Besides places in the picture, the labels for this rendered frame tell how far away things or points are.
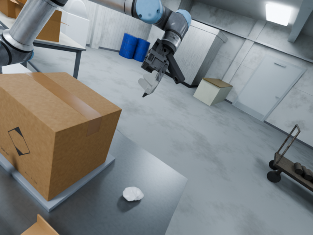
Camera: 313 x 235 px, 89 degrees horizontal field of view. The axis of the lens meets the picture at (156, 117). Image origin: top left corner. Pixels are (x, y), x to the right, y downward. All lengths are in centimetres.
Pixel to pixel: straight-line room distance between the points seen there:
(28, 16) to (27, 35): 9
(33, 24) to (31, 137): 55
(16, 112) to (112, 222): 43
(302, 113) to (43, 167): 747
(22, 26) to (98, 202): 78
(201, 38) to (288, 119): 432
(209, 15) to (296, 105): 484
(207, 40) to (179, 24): 580
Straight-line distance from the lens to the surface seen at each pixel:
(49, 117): 47
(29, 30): 96
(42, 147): 50
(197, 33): 667
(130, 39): 702
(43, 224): 60
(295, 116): 756
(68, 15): 555
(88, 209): 64
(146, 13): 56
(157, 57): 61
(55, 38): 266
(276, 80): 737
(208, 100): 556
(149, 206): 70
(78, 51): 280
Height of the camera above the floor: 139
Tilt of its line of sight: 26 degrees down
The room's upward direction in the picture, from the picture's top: 24 degrees clockwise
